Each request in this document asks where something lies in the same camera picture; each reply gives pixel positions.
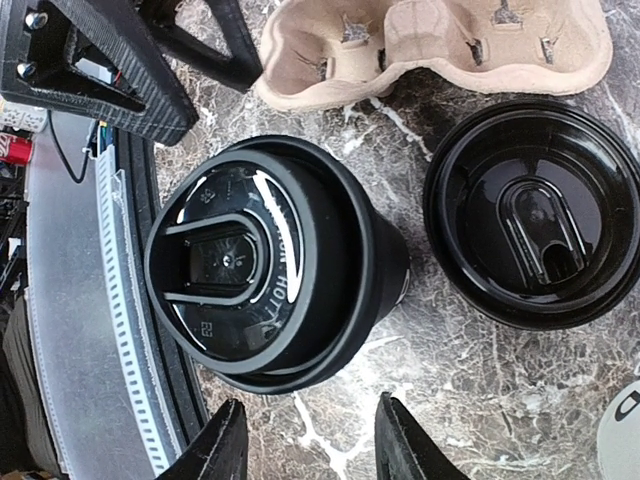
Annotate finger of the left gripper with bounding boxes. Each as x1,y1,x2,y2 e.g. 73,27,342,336
144,0,263,93

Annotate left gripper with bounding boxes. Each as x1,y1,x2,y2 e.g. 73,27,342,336
1,1,198,146

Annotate stack of black lids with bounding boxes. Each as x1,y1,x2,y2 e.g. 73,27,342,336
423,100,639,330

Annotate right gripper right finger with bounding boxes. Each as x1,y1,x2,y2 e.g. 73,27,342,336
374,392,469,480

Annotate white cup holding straws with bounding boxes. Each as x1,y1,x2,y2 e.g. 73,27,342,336
597,381,640,480

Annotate single black lid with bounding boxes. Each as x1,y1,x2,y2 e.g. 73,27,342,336
144,135,395,395

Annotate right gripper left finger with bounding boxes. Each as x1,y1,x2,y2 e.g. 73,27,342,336
157,399,249,480

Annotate brown pulp cup carrier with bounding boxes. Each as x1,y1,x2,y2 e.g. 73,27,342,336
256,0,613,111

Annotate black paper coffee cup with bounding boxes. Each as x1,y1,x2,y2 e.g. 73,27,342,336
217,214,410,395

